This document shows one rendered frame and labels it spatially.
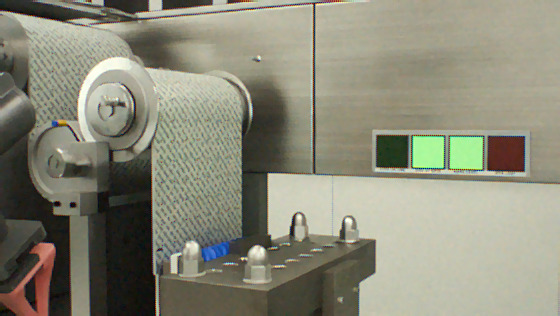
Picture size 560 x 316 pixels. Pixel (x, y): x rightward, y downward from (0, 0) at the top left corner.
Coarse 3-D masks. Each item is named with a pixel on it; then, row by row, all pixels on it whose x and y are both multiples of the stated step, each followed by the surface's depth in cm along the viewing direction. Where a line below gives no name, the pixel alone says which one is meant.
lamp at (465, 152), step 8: (456, 144) 103; (464, 144) 103; (472, 144) 102; (480, 144) 102; (456, 152) 103; (464, 152) 103; (472, 152) 102; (480, 152) 102; (456, 160) 103; (464, 160) 103; (472, 160) 102; (480, 160) 102; (456, 168) 104; (464, 168) 103; (472, 168) 102; (480, 168) 102
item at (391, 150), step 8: (384, 136) 109; (392, 136) 108; (384, 144) 109; (392, 144) 108; (400, 144) 107; (384, 152) 109; (392, 152) 108; (400, 152) 108; (384, 160) 109; (392, 160) 108; (400, 160) 108
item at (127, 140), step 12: (108, 72) 93; (120, 72) 92; (96, 84) 94; (132, 84) 91; (144, 96) 90; (84, 108) 95; (144, 108) 90; (144, 120) 90; (132, 132) 91; (108, 144) 93; (120, 144) 92; (132, 144) 91
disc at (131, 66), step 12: (108, 60) 93; (120, 60) 92; (132, 60) 91; (96, 72) 94; (132, 72) 91; (144, 72) 90; (84, 84) 95; (144, 84) 90; (84, 96) 95; (156, 96) 89; (156, 108) 90; (84, 120) 96; (156, 120) 90; (84, 132) 96; (144, 132) 91; (144, 144) 91; (120, 156) 93; (132, 156) 92
